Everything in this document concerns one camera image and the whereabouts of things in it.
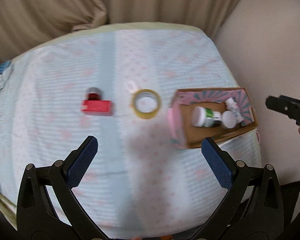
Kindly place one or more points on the green white lidded jar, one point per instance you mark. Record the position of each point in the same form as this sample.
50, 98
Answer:
205, 117

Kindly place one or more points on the beige curtain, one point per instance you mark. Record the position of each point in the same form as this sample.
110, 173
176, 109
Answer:
25, 24

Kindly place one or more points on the yellow tape roll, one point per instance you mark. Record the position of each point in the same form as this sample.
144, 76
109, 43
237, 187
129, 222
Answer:
146, 103

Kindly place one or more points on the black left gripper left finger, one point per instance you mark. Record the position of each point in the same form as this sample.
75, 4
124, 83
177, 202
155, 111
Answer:
47, 208

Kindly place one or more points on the white blue-label pill bottle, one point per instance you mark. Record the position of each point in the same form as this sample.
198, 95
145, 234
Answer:
232, 106

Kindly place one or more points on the pink lined cardboard box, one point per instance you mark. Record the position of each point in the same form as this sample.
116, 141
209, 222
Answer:
179, 114

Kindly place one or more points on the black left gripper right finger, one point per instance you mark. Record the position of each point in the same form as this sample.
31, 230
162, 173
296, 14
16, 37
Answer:
252, 207

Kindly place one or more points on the red bottle silver cap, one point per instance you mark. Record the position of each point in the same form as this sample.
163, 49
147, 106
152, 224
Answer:
94, 94

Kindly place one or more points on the blue white checkered blanket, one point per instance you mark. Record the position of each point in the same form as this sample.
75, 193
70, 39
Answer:
138, 184

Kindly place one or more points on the red small box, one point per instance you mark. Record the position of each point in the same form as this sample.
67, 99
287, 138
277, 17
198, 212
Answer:
97, 107

